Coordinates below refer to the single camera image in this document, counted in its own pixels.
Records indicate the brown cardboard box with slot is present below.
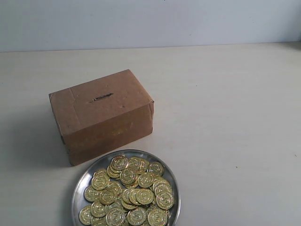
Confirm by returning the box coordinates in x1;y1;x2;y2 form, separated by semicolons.
49;69;154;166

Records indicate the gold coin back right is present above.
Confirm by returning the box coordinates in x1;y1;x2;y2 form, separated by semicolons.
147;161;164;176

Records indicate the gold coin top back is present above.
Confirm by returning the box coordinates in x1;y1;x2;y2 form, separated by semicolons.
111;155;128;171

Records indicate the gold coin centre top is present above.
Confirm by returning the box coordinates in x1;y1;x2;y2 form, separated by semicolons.
120;168;137;185

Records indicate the round steel plate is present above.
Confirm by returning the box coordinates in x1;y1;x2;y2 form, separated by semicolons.
71;149;181;226

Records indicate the gold coin centre large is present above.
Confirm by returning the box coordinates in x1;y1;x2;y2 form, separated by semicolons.
136;188;154;205

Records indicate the gold coin left upper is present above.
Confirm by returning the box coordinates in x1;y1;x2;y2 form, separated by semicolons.
91;175;110;191

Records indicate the gold coin right edge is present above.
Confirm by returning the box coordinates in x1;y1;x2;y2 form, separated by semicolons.
156;191;174;210

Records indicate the gold coin far left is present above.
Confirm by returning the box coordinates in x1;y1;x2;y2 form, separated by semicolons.
84;186;100;202

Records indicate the gold coin front right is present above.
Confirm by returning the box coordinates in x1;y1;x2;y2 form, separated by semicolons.
148;209;167;226

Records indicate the gold coin front centre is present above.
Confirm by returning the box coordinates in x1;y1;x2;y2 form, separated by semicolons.
127;207;146;226

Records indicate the gold coin front left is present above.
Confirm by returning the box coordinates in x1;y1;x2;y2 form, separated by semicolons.
90;201;106;218

